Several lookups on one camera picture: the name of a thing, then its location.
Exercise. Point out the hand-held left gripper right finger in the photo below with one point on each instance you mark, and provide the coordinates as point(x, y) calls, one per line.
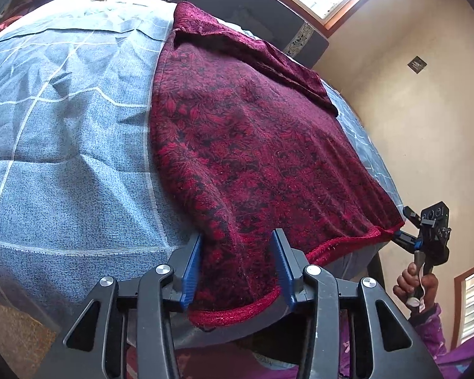
point(282, 268)

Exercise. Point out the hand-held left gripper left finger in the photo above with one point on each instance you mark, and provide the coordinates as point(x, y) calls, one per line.
point(191, 272)

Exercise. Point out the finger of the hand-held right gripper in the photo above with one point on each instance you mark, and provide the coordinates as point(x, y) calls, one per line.
point(412, 217)
point(407, 240)

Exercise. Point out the red patterned knit garment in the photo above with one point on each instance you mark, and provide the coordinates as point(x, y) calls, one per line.
point(252, 146)

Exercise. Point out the person's right forearm purple sleeve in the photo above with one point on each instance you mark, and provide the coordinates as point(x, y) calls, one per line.
point(430, 331)

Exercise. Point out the person's right hand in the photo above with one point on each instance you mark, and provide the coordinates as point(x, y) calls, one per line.
point(405, 288)

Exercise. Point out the blue checked bedsheet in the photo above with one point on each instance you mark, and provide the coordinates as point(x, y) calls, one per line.
point(63, 166)

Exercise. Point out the grey headboard with patterned bands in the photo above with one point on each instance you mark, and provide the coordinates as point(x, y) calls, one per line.
point(260, 12)

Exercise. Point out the dark wall switch plate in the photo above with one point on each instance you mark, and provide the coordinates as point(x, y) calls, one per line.
point(417, 65)

